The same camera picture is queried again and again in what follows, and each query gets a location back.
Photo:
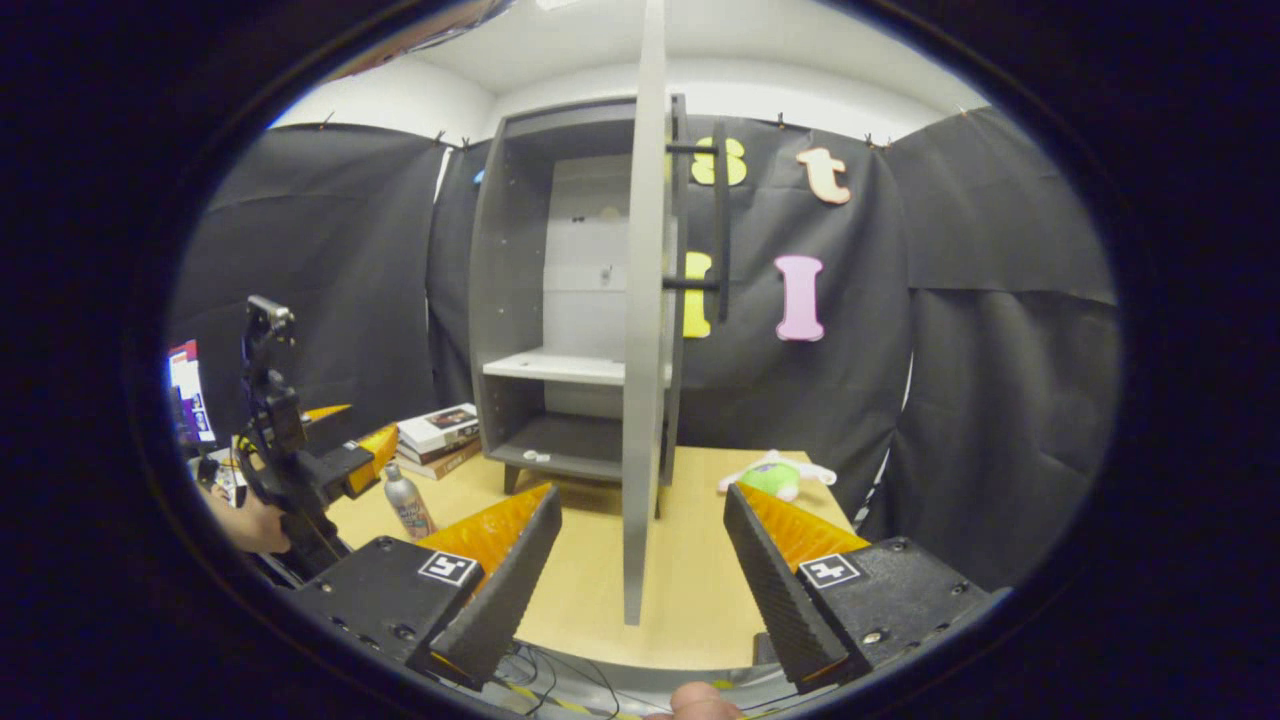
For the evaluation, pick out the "white cabinet shelf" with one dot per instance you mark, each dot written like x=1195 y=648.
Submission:
x=560 y=366

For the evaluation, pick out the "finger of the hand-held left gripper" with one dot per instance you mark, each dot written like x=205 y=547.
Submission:
x=325 y=412
x=372 y=455

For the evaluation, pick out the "dark grey cabinet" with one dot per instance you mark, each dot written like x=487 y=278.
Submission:
x=510 y=250

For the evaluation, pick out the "white portrait cover book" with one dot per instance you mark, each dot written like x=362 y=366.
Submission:
x=440 y=425

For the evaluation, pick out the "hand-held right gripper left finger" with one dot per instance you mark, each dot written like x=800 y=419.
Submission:
x=505 y=600

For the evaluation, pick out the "black backdrop cloth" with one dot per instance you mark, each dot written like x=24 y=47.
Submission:
x=950 y=350

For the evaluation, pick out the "silver bottle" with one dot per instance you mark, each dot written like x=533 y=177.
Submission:
x=408 y=505

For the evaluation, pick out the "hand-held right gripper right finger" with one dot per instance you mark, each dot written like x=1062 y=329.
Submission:
x=780 y=600

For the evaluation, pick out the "computer monitor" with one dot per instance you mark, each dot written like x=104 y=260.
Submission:
x=188 y=390

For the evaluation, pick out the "beige cabinet door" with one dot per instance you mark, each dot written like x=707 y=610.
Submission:
x=645 y=300

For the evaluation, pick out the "green pink plush toy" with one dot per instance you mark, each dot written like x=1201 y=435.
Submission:
x=775 y=478

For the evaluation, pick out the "dark thin book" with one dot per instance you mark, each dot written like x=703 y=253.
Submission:
x=445 y=449

